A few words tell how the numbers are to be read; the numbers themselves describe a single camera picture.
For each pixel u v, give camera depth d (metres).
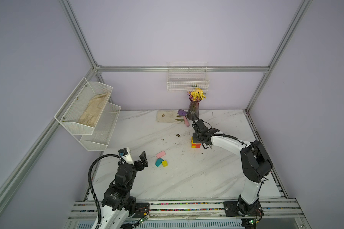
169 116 1.15
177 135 1.05
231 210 0.73
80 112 0.78
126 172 0.55
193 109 1.06
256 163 0.49
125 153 0.64
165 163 0.88
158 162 0.90
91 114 0.77
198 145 0.95
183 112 1.19
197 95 0.98
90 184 0.50
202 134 0.72
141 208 0.73
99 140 0.90
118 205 0.52
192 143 0.86
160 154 0.95
